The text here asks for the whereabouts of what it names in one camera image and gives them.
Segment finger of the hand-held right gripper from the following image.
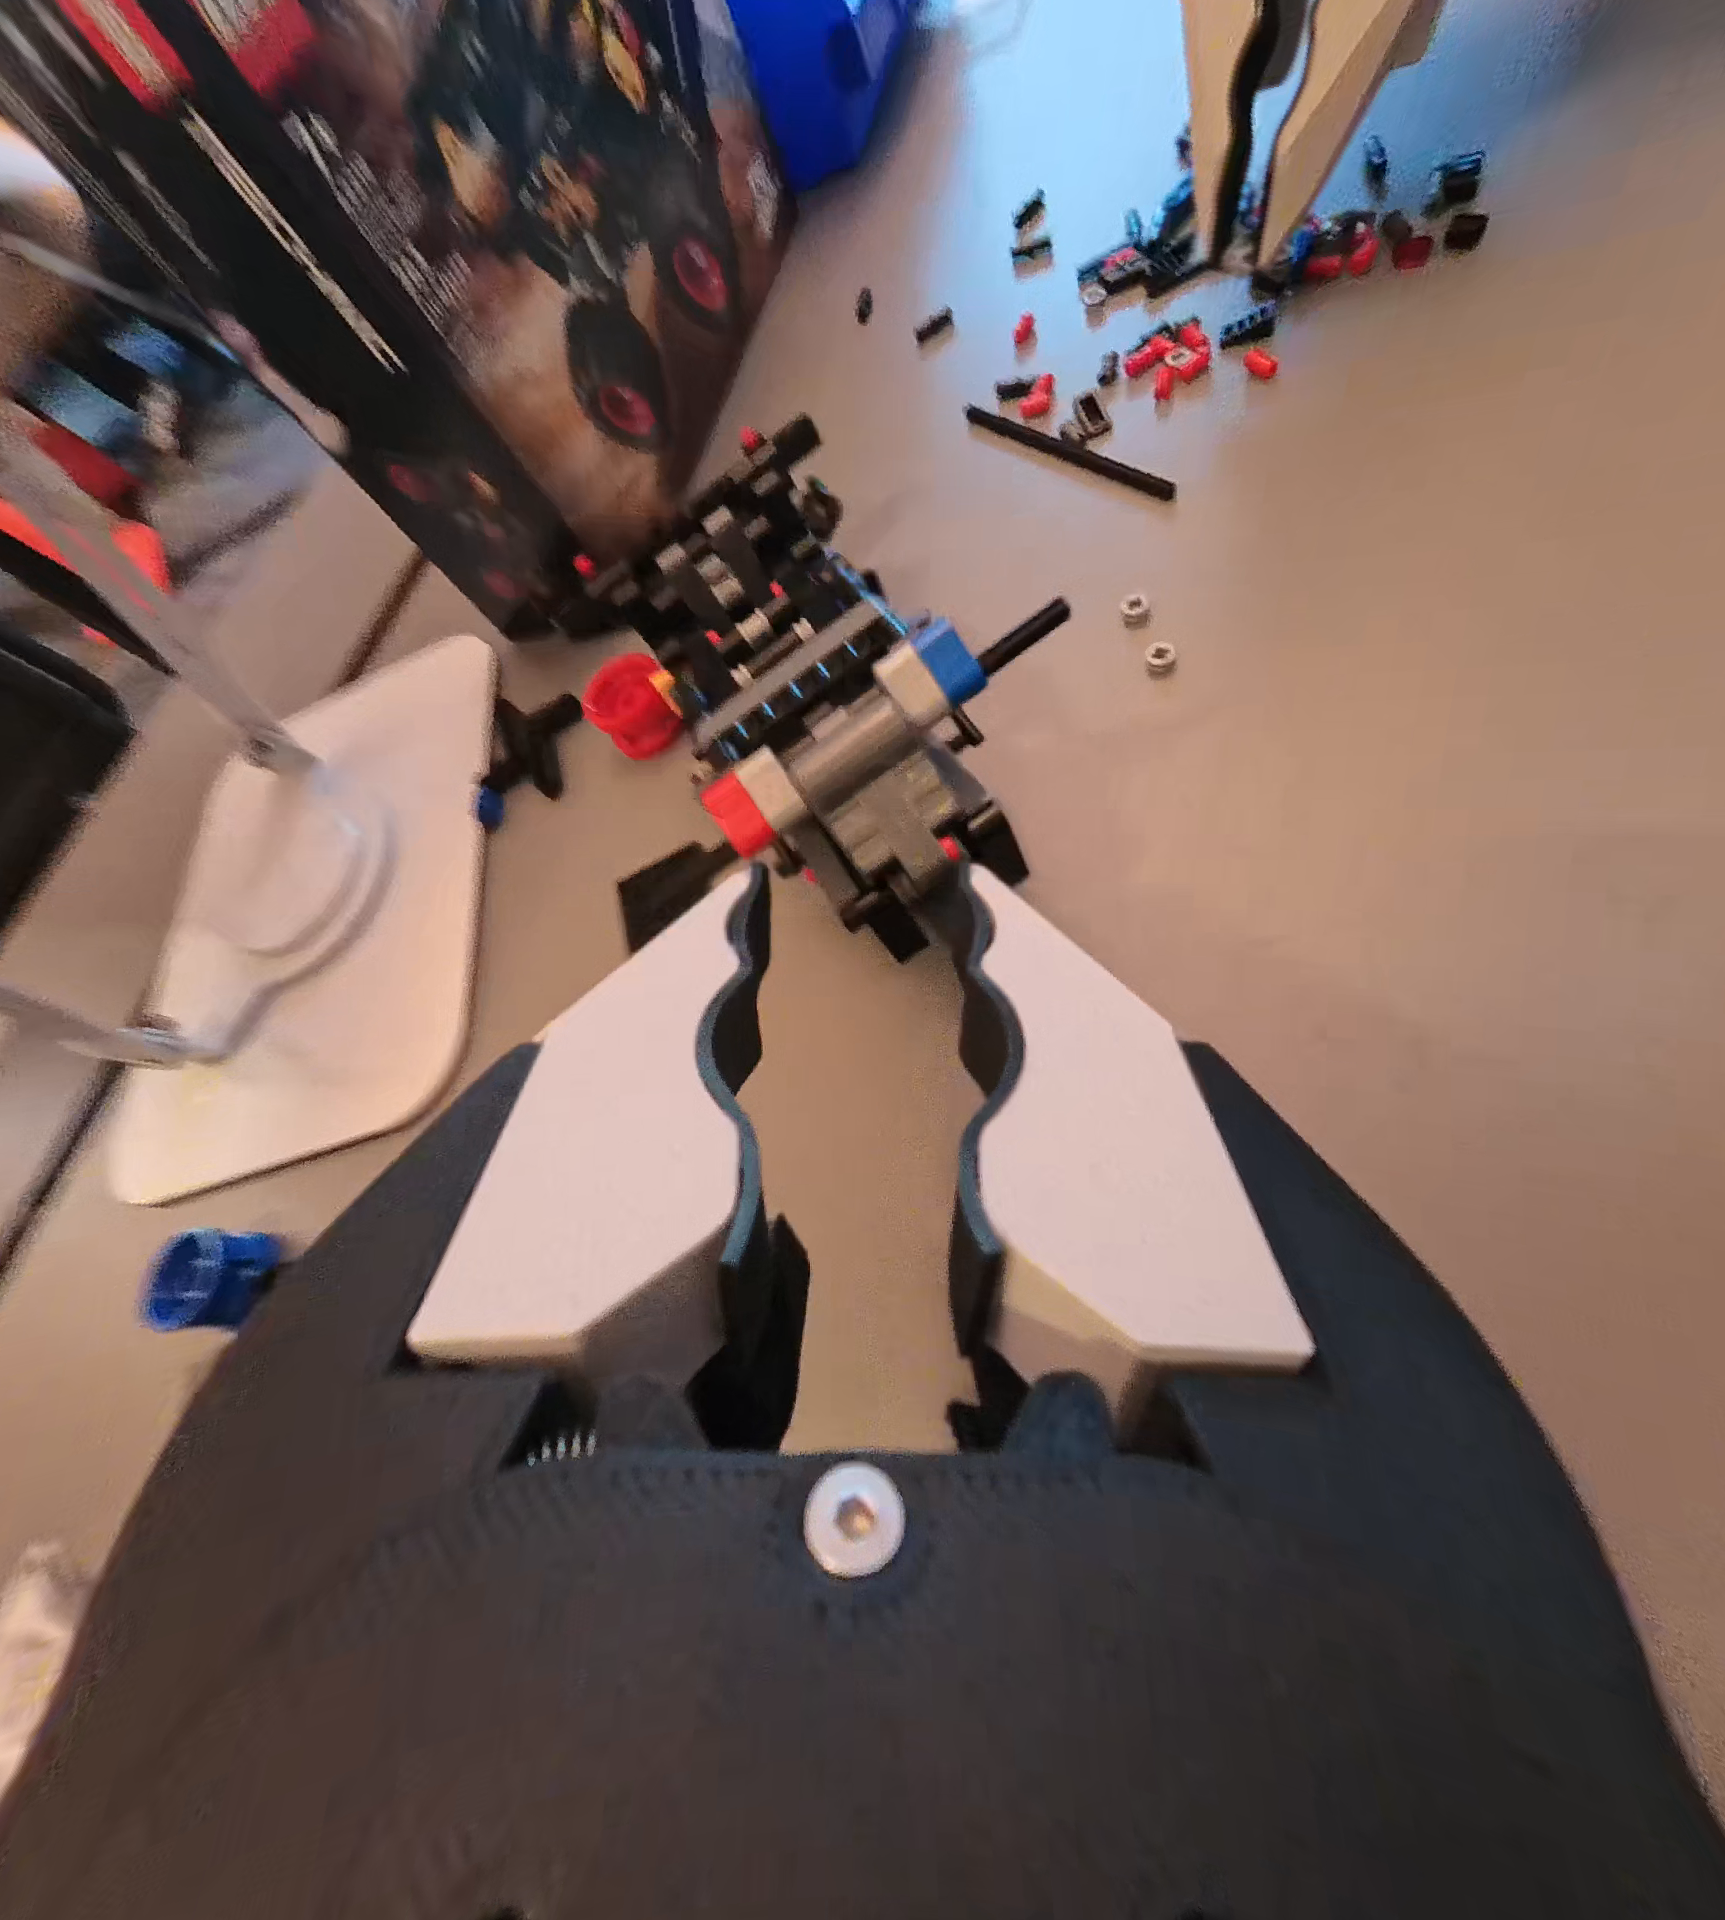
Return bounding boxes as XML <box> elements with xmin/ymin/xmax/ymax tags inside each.
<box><xmin>1180</xmin><ymin>0</ymin><xmax>1293</xmax><ymax>272</ymax></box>
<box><xmin>1256</xmin><ymin>0</ymin><xmax>1449</xmax><ymax>289</ymax></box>

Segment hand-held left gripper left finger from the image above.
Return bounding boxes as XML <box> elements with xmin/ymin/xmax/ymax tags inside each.
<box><xmin>405</xmin><ymin>866</ymin><xmax>775</xmax><ymax>1450</ymax></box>

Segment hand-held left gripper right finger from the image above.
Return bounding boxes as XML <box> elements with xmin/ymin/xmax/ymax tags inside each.
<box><xmin>948</xmin><ymin>866</ymin><xmax>1317</xmax><ymax>1454</ymax></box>

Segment small connector pins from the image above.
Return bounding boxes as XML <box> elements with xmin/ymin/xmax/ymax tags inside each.
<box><xmin>853</xmin><ymin>132</ymin><xmax>1495</xmax><ymax>447</ymax></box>

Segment brick-built toy truck chassis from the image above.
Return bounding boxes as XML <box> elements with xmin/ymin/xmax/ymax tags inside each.
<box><xmin>562</xmin><ymin>415</ymin><xmax>1032</xmax><ymax>966</ymax></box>

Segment black axle rod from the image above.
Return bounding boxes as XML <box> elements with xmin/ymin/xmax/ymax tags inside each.
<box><xmin>973</xmin><ymin>594</ymin><xmax>1074</xmax><ymax>675</ymax></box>
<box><xmin>963</xmin><ymin>400</ymin><xmax>1180</xmax><ymax>504</ymax></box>

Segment black square panel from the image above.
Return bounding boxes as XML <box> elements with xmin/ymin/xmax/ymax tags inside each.
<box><xmin>617</xmin><ymin>841</ymin><xmax>747</xmax><ymax>956</ymax></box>

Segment white book stand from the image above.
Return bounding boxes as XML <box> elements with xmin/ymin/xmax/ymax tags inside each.
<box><xmin>0</xmin><ymin>60</ymin><xmax>504</xmax><ymax>1213</ymax></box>

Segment blue wheel rim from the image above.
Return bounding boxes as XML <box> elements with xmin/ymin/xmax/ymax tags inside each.
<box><xmin>138</xmin><ymin>1229</ymin><xmax>288</xmax><ymax>1334</ymax></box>

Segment blue bin holding plastic bags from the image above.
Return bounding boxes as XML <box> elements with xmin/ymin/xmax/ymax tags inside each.
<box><xmin>724</xmin><ymin>0</ymin><xmax>925</xmax><ymax>192</ymax></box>

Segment black joined angle beams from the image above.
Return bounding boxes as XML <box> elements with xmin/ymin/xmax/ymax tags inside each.
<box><xmin>479</xmin><ymin>690</ymin><xmax>588</xmax><ymax>803</ymax></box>

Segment large red wheel rim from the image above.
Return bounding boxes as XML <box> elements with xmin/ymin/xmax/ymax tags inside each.
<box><xmin>583</xmin><ymin>654</ymin><xmax>684</xmax><ymax>764</ymax></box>

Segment toy set box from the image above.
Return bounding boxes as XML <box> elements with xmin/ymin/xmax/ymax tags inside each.
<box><xmin>0</xmin><ymin>0</ymin><xmax>800</xmax><ymax>642</ymax></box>

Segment red container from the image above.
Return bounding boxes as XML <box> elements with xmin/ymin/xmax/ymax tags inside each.
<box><xmin>0</xmin><ymin>421</ymin><xmax>180</xmax><ymax>633</ymax></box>

